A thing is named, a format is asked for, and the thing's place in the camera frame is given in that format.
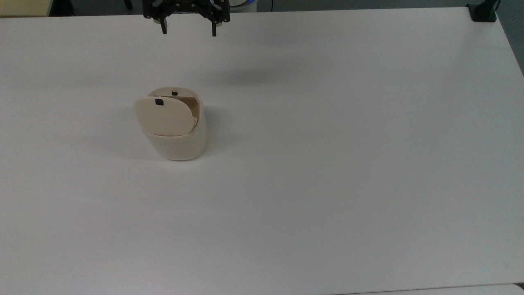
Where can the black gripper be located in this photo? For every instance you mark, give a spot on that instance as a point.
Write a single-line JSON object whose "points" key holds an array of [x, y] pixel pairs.
{"points": [[186, 4]]}

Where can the cream trash bin lid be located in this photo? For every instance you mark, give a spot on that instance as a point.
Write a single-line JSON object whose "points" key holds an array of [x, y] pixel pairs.
{"points": [[163, 119]]}

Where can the cream trash bin body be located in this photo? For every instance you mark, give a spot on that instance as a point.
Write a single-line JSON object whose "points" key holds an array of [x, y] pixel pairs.
{"points": [[180, 147]]}

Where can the pale yellow board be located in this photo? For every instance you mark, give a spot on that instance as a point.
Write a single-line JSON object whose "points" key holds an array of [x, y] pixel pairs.
{"points": [[24, 7]]}

